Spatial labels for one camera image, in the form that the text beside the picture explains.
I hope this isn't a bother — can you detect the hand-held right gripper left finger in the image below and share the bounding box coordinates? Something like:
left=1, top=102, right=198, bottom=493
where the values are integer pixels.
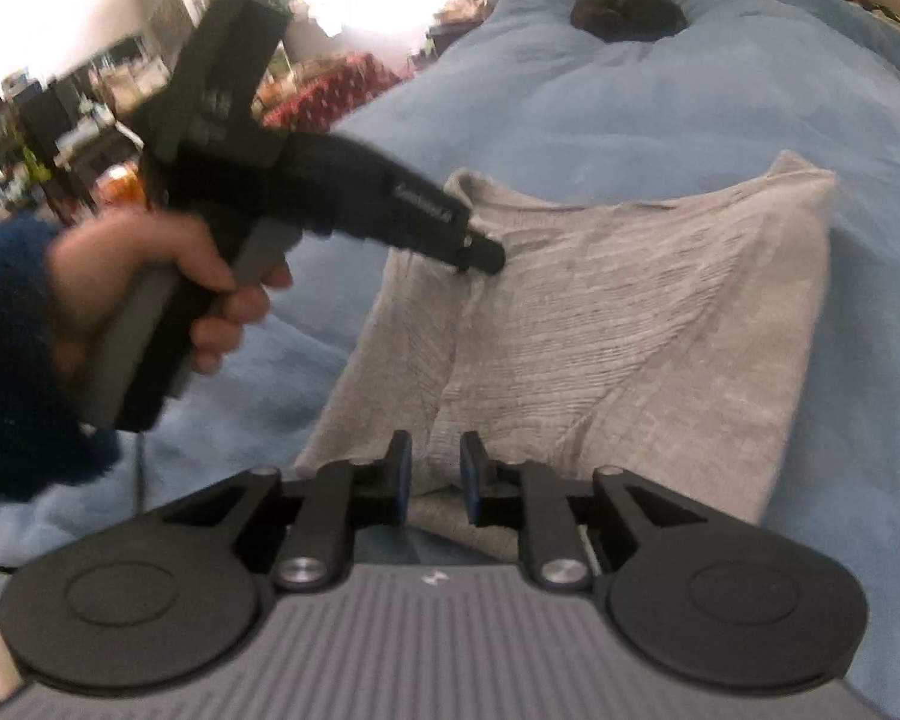
left=163, top=430, right=413, bottom=592

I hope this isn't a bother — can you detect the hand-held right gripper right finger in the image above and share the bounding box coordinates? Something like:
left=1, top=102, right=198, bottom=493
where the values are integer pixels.
left=459, top=431, right=710, bottom=592

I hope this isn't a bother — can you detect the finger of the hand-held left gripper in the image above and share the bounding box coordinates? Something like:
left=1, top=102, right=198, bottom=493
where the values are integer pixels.
left=450, top=229, right=507, bottom=277

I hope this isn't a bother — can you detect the grey knit top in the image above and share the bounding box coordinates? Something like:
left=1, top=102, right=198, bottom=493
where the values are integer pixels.
left=296, top=150, right=839, bottom=563

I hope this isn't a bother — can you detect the person's left forearm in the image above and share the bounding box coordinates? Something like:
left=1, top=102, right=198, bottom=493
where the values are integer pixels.
left=0, top=217, right=121, bottom=533

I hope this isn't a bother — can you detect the person's left hand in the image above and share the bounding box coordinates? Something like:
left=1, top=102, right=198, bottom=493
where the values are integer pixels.
left=45, top=206, right=293, bottom=391

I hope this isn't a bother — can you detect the red patterned tablecloth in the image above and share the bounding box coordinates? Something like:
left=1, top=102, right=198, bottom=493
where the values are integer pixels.
left=259, top=52, right=406, bottom=132

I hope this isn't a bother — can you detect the blue fleece blanket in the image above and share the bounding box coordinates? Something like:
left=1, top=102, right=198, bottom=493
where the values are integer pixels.
left=0, top=0, right=900, bottom=698

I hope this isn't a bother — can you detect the bag of oranges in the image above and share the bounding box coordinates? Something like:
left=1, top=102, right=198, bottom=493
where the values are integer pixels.
left=94, top=165, right=147, bottom=207

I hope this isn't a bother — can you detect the grey refrigerator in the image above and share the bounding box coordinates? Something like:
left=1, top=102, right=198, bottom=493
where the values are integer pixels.
left=131, top=0, right=218, bottom=53

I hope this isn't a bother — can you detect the black cluttered shelf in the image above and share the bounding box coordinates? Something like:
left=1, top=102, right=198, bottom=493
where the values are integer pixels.
left=0, top=52, right=151, bottom=226

